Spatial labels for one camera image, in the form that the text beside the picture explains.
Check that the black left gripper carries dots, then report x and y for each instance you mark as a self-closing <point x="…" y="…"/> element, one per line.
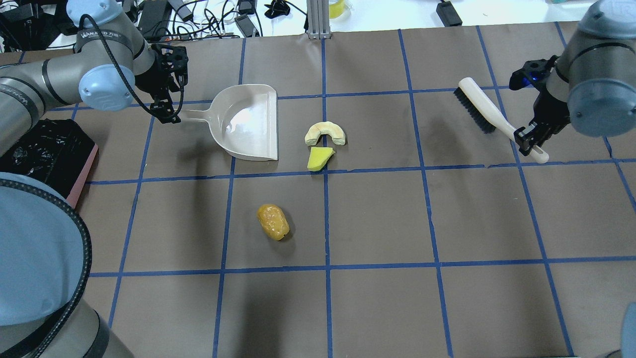
<point x="160" y="79"/>

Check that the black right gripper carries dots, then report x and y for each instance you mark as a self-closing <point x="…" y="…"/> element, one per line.
<point x="550" y="115"/>

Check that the white brush black bristles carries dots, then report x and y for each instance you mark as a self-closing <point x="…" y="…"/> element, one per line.
<point x="489" y="118"/>

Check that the white plastic dustpan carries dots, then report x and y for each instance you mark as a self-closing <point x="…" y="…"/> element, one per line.
<point x="243" y="120"/>

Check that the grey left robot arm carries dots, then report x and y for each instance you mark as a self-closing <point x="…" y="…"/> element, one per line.
<point x="112" y="67"/>

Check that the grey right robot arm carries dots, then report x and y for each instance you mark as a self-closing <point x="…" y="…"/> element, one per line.
<point x="591" y="85"/>

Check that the pink bin with black bag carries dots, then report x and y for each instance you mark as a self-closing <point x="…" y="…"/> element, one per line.
<point x="56" y="152"/>

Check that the black power brick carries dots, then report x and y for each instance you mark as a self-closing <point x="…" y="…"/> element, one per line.
<point x="152" y="21"/>

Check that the black power adapter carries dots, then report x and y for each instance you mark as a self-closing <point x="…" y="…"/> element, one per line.
<point x="447" y="13"/>

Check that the beige curved bread piece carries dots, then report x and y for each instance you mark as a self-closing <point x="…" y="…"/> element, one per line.
<point x="334" y="131"/>

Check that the yellow sponge piece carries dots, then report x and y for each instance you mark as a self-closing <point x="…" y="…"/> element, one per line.
<point x="319" y="156"/>

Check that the yellow tape roll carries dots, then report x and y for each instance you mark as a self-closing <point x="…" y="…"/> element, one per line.
<point x="337" y="8"/>

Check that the aluminium frame post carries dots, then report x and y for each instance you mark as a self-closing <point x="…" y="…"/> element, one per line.
<point x="318" y="19"/>

